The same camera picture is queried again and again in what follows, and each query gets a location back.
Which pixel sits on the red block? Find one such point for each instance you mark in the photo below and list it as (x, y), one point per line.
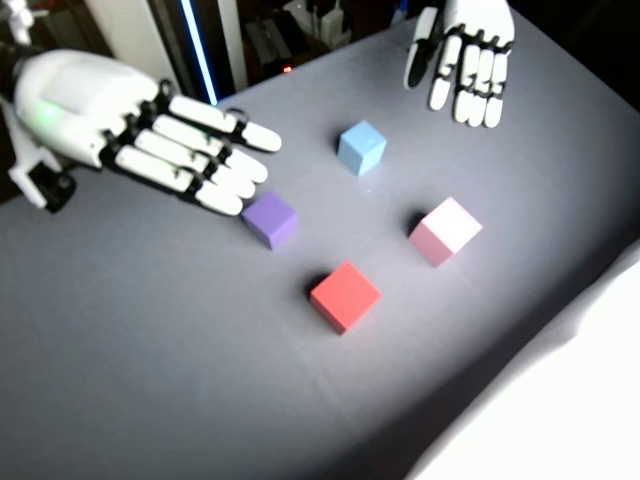
(345, 297)

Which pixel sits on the grey table cloth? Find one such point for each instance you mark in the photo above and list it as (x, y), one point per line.
(150, 325)

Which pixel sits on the small blue cube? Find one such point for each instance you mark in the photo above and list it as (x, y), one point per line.
(362, 145)

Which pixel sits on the pink cube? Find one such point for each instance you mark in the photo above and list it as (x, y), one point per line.
(447, 230)

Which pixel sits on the black box with red light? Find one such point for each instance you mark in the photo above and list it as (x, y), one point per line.
(280, 62)

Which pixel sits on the white power adapter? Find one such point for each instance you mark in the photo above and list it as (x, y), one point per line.
(332, 17)

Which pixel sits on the white upright panel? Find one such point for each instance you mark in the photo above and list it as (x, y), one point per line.
(130, 30)

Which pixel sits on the blue light strip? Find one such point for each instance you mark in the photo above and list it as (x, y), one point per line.
(200, 55)

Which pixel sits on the purple block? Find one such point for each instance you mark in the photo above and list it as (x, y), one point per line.
(270, 217)

